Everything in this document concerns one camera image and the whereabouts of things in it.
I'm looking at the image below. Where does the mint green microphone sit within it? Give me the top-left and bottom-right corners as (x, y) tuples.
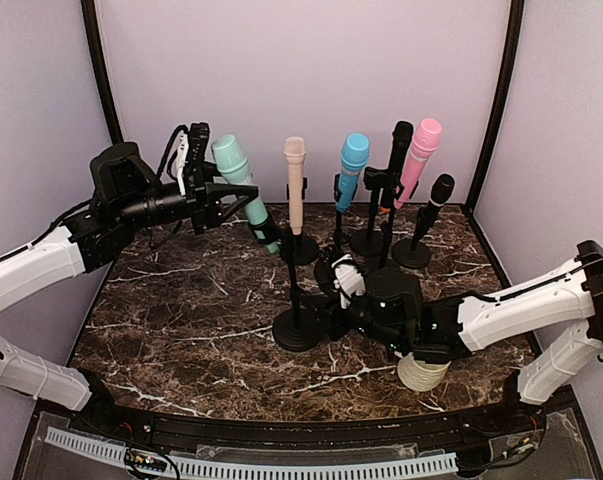
(211, 134), (279, 254)

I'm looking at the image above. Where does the black corner post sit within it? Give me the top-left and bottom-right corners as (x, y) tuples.
(80, 0), (124, 144)
(464, 0), (525, 216)

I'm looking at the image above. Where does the white cable duct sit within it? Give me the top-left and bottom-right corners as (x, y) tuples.
(44, 427), (460, 480)

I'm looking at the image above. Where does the pink microphone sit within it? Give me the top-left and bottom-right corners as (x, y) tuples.
(394, 118), (442, 209)

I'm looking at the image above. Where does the black stand of small microphone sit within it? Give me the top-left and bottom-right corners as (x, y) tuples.
(392, 207), (431, 269)

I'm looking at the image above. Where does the black left corner post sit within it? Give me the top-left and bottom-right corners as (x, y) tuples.
(80, 0), (124, 144)

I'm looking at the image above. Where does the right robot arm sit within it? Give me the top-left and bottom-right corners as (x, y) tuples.
(300, 240), (603, 434)

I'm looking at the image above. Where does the small black microphone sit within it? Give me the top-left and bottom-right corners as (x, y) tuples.
(414, 173), (455, 241)

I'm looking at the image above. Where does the black stand of blue microphone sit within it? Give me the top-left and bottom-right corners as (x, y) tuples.
(313, 172), (357, 291)

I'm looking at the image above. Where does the black stand of pink microphone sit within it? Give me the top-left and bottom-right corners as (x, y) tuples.
(349, 222), (383, 257)

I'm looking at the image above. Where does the cream ribbed mug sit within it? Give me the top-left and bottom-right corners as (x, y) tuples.
(397, 353), (450, 392)

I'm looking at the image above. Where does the black stand of beige microphone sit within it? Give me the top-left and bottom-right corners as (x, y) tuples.
(291, 177), (319, 266)

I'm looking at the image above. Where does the black stand of green microphone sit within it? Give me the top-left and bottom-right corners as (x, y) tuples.
(250, 211), (322, 353)

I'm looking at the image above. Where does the black front rail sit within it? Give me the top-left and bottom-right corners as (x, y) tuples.
(62, 404), (546, 452)

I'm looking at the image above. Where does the blue microphone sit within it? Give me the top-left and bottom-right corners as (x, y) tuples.
(335, 132), (370, 214)

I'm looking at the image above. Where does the beige microphone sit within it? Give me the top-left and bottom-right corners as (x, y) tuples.
(284, 136), (306, 236)

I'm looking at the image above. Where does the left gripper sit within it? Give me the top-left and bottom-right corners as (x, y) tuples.
(117, 164), (259, 236)

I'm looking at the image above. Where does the black right corner post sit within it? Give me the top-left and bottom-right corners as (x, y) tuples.
(464, 0), (525, 216)

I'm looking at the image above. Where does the tall black microphone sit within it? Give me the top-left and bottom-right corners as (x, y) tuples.
(378, 120), (415, 214)

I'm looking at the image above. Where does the black stand of tall microphone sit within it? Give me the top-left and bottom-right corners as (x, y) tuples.
(364, 167), (399, 274)

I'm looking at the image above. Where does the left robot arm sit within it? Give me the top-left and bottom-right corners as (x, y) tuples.
(0, 142), (258, 436)

